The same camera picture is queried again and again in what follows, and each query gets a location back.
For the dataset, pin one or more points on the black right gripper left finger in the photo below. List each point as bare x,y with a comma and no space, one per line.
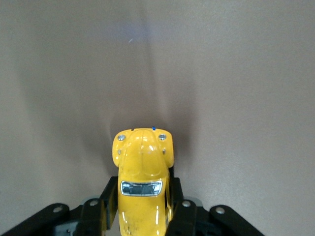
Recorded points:
93,216

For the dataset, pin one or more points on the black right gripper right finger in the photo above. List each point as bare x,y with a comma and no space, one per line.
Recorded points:
187,218

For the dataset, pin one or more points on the yellow beetle toy car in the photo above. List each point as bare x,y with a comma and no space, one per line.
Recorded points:
141,159

